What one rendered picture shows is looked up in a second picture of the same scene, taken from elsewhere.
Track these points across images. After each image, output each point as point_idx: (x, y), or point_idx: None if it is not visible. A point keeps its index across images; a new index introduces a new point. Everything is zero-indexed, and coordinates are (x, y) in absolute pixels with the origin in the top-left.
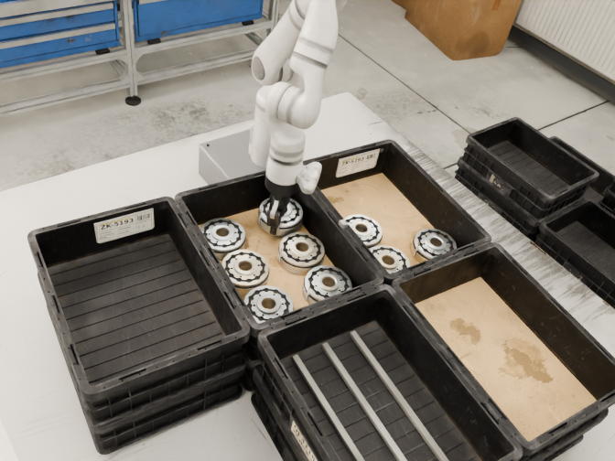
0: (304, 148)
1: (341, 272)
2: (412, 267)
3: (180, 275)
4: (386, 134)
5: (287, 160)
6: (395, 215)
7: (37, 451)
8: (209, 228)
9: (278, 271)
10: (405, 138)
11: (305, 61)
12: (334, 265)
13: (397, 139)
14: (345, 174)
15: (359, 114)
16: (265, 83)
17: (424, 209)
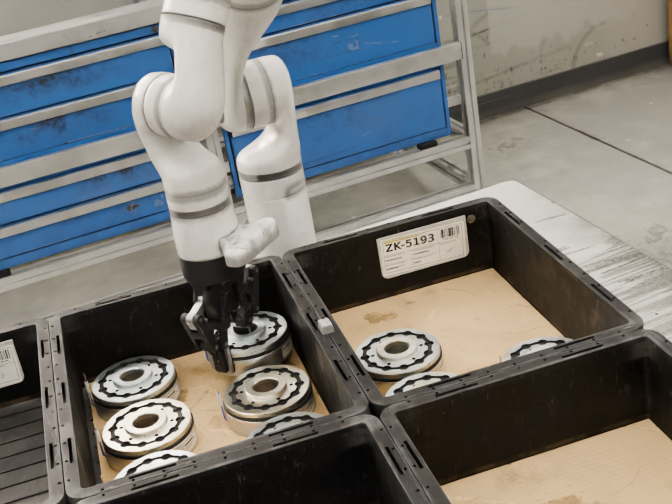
0: (222, 186)
1: None
2: (438, 384)
3: (44, 452)
4: (569, 231)
5: (189, 208)
6: (494, 330)
7: None
8: (114, 372)
9: (220, 434)
10: (607, 233)
11: (171, 21)
12: None
13: (589, 236)
14: (403, 271)
15: (523, 209)
16: (231, 126)
17: (551, 310)
